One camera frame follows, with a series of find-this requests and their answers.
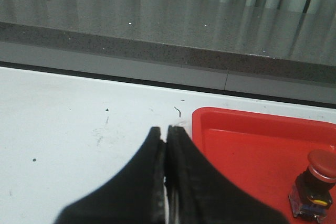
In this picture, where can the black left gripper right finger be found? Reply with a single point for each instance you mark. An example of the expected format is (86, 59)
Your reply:
(198, 193)

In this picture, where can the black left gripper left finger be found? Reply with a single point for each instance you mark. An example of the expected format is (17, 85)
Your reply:
(134, 195)

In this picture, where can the red mushroom push button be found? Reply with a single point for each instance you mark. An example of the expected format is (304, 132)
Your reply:
(310, 196)

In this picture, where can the red plastic tray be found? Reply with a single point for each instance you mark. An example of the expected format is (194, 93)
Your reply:
(261, 154)

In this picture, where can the grey stone counter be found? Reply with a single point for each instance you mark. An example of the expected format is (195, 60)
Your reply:
(231, 49)

